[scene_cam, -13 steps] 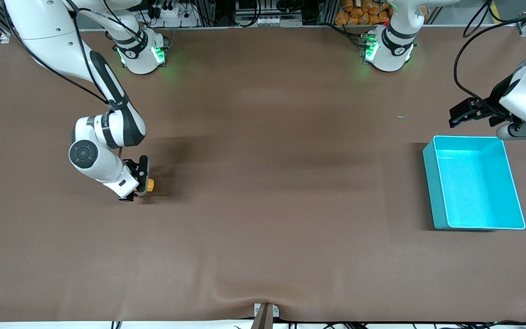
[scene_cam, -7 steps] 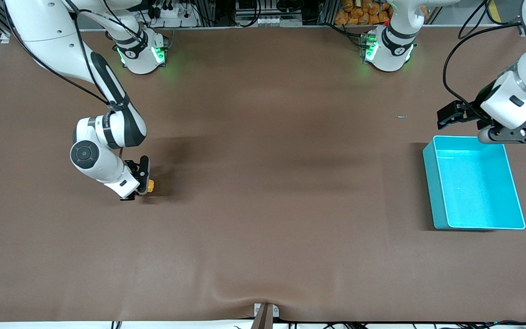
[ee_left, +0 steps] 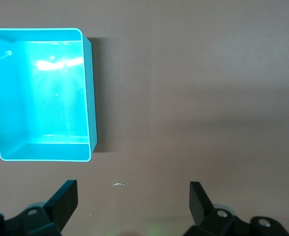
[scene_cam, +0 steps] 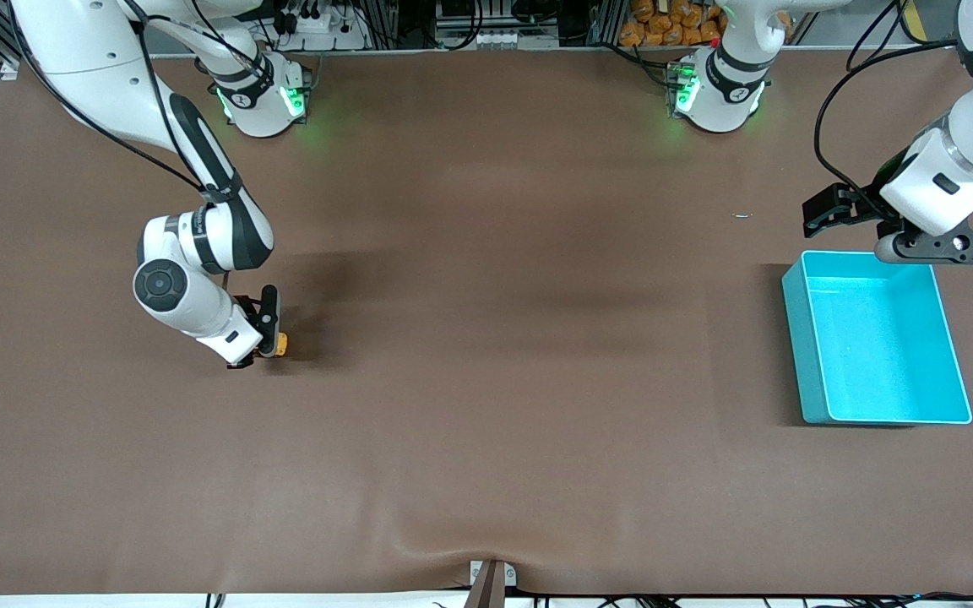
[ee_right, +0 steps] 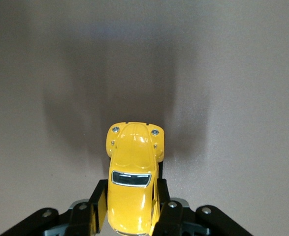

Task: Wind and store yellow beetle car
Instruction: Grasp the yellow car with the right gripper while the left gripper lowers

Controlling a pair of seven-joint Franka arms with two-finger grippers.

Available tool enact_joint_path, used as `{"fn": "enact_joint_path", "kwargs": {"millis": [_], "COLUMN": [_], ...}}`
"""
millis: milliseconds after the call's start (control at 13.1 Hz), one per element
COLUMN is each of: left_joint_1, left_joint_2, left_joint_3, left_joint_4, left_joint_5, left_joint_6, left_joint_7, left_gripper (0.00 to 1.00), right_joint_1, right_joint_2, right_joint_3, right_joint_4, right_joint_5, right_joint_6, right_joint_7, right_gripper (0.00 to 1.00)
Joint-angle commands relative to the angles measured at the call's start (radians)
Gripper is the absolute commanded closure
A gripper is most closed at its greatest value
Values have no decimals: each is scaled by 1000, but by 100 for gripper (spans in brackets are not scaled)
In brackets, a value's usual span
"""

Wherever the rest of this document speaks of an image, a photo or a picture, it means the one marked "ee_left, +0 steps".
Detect brown table mat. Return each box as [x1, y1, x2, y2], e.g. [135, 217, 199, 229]
[0, 0, 289, 236]

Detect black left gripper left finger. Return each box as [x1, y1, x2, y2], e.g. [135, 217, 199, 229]
[0, 179, 78, 236]

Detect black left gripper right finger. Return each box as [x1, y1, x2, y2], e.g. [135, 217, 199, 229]
[183, 181, 289, 236]

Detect teal plastic bin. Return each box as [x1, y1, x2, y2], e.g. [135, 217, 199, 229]
[0, 27, 98, 163]

